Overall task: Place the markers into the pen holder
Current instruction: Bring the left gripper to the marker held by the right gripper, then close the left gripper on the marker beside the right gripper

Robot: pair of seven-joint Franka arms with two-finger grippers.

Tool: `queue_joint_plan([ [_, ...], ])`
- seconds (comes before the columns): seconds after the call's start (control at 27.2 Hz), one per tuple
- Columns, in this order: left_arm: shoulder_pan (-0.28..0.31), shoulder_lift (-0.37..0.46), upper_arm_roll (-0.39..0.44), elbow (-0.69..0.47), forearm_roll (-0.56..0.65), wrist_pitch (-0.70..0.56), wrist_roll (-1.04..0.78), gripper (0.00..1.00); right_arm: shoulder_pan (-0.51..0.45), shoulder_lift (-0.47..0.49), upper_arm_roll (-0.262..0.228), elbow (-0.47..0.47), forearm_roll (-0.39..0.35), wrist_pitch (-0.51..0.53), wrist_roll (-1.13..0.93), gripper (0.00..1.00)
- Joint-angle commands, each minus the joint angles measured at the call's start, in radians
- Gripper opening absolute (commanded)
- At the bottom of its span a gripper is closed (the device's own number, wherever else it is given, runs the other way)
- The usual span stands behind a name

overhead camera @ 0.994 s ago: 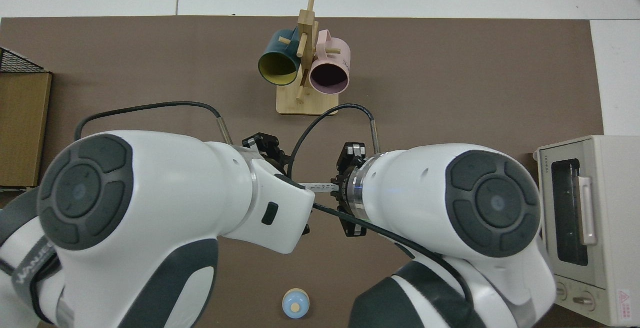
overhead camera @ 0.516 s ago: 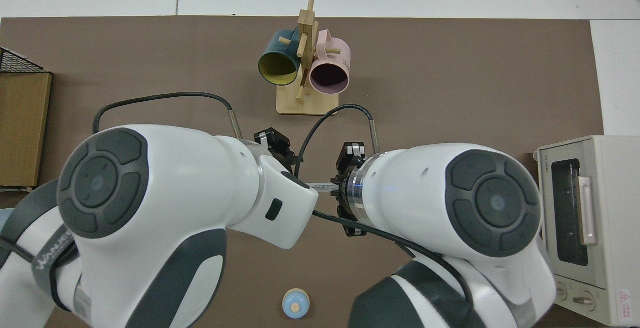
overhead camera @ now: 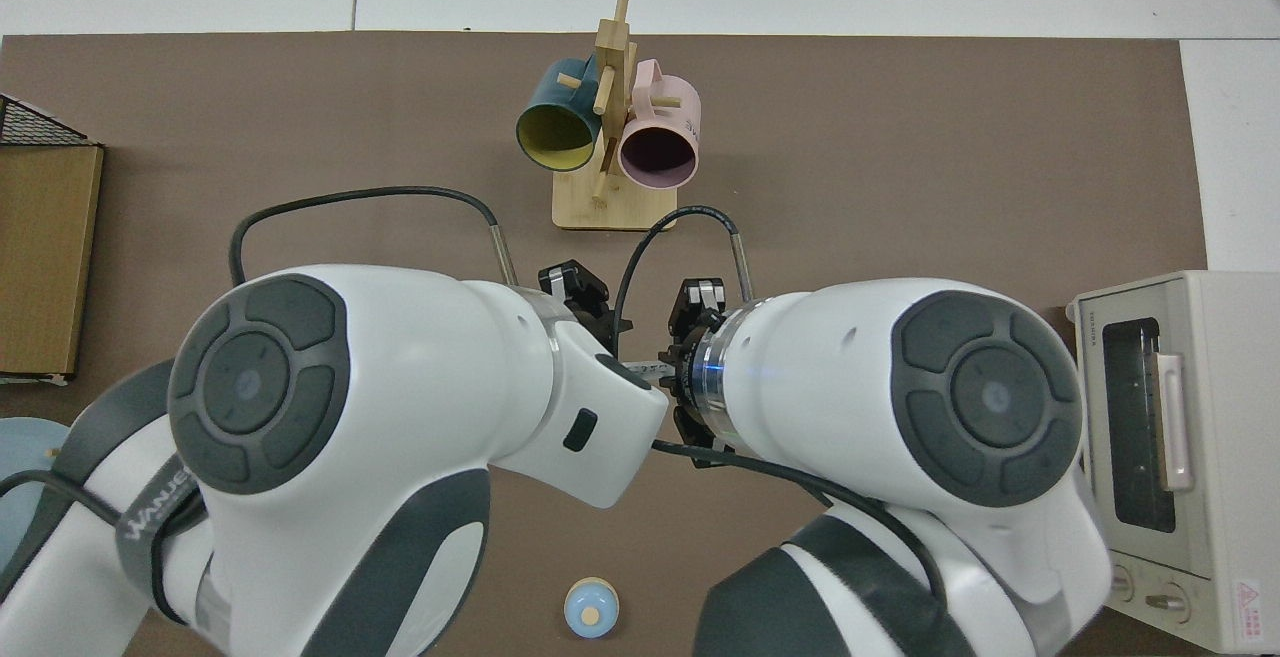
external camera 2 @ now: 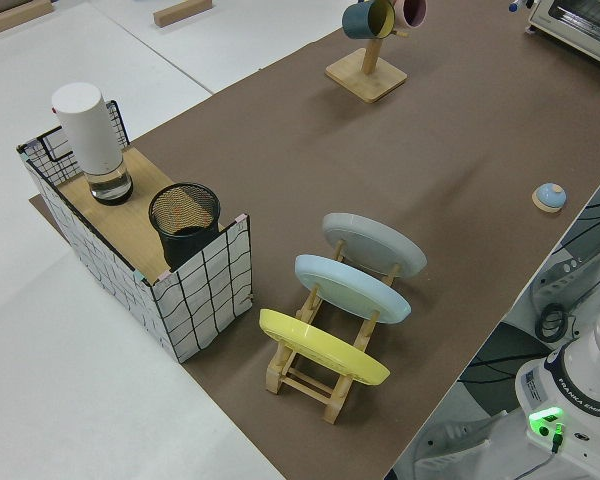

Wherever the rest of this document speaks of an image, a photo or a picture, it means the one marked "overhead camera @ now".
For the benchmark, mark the blue and white marker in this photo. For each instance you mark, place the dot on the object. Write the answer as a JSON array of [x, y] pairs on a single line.
[[655, 370]]

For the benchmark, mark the wooden cup stand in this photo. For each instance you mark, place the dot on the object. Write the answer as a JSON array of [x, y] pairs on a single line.
[[615, 212]]

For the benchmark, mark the pink cup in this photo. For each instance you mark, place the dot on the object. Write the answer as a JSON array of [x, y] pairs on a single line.
[[645, 117]]

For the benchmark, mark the dark teal cup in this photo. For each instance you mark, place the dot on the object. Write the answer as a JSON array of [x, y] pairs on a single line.
[[545, 102]]

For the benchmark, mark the small blue round thing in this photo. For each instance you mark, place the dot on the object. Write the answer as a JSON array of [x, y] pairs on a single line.
[[591, 609]]

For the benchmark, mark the brown table cloth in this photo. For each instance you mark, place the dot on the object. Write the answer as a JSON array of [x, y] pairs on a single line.
[[900, 137]]

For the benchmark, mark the pale toaster oven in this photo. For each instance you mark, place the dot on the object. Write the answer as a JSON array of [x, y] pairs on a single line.
[[1230, 387]]

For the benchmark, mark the light blue plate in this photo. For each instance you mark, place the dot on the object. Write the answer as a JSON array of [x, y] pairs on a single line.
[[25, 442]]

